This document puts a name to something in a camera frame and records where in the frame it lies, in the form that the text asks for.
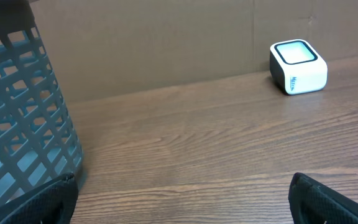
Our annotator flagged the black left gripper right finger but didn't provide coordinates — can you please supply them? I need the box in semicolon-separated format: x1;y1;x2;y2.
288;172;358;224

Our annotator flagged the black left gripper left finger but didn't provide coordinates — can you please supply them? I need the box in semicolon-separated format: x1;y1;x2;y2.
0;172;79;224

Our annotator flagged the white barcode scanner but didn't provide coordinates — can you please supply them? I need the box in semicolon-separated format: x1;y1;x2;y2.
269;39;328;95

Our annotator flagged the grey plastic mesh basket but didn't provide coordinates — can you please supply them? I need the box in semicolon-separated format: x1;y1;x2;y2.
0;1;84;207

